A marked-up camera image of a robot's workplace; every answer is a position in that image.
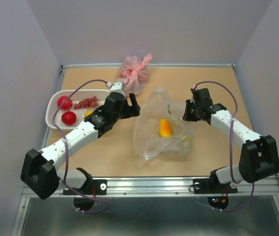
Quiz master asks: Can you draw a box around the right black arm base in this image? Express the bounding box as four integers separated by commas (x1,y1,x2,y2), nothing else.
189,178,238,211

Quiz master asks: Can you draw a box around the aluminium front rail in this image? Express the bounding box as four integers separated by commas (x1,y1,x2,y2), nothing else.
23,176,279,197

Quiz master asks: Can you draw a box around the red fruit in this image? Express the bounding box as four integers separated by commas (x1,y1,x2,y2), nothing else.
57,96,73,111

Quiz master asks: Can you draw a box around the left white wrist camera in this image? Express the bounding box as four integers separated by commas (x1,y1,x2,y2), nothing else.
106,81,125,96

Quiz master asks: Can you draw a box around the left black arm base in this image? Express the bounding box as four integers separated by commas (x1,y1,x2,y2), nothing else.
63,178,110,214

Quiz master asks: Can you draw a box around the pink knotted plastic bag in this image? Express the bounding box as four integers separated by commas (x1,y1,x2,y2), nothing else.
117,53,152,95

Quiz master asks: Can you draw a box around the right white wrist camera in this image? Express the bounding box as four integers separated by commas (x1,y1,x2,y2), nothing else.
191,87,199,104

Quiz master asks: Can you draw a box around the clear plastic fruit bag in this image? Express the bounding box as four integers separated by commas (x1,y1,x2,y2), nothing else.
134,88,194,161

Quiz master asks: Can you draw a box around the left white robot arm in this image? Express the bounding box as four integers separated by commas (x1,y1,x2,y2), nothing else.
21,92,140,200

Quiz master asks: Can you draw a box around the yellow fruit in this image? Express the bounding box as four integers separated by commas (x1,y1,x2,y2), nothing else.
85,111,93,117

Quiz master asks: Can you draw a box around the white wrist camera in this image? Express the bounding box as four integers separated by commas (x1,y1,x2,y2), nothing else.
106,81,125,96
191,87,199,104

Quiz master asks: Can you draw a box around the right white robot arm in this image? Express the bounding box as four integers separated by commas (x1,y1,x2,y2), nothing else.
183,88,279,194

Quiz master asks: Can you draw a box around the orange fruit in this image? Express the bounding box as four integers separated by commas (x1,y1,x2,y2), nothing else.
159,118,172,137

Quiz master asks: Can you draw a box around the white perforated plastic basket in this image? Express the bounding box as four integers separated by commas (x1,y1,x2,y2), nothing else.
45,89,109,131

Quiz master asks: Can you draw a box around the red grape bunch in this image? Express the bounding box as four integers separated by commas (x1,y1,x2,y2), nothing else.
73,96,99,110

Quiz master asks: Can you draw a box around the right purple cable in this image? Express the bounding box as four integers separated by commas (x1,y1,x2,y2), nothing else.
192,81,255,212

